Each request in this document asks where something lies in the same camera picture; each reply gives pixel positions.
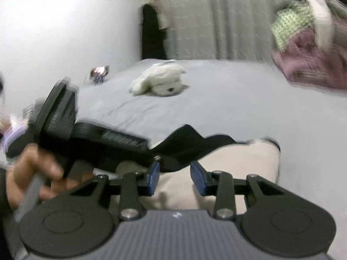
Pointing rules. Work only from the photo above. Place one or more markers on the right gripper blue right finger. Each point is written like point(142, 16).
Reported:
point(211, 183)

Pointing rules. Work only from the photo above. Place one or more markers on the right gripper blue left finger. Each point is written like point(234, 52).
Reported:
point(138, 178)

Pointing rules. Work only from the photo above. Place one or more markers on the black and cream sweater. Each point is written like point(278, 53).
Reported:
point(175, 190)

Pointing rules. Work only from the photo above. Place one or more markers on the person's left hand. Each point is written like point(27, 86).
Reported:
point(34, 160)

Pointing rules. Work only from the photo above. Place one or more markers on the grey bed sheet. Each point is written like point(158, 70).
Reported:
point(245, 101)

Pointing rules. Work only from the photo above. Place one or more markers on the white plush dog toy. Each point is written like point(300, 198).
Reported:
point(161, 79)

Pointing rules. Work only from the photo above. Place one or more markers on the black hanging garment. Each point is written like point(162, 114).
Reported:
point(152, 37)

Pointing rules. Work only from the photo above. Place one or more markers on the pink folded quilt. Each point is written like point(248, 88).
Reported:
point(303, 62)

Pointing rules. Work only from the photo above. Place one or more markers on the grey dotted curtain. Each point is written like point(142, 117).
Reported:
point(220, 29)

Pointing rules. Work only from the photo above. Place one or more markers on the green patterned cloth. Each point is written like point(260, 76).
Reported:
point(291, 20)

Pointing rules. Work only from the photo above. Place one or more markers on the cream white garment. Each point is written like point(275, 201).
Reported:
point(323, 24)

